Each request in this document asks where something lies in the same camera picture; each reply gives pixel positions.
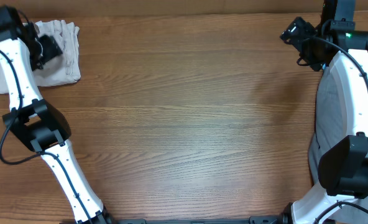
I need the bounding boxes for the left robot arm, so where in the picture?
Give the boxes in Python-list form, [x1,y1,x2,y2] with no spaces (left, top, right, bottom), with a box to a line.
[0,6,115,224]

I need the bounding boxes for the beige shorts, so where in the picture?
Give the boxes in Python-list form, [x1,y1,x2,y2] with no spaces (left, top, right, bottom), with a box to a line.
[0,20,81,94]

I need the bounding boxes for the grey shorts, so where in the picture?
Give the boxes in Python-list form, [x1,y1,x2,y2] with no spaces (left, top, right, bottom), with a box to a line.
[308,68,368,224]

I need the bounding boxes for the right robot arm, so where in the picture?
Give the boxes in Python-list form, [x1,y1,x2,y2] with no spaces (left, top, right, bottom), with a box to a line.
[270,0,368,223]

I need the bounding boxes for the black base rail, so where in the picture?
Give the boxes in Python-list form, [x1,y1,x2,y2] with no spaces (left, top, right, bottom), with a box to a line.
[59,215,286,224]

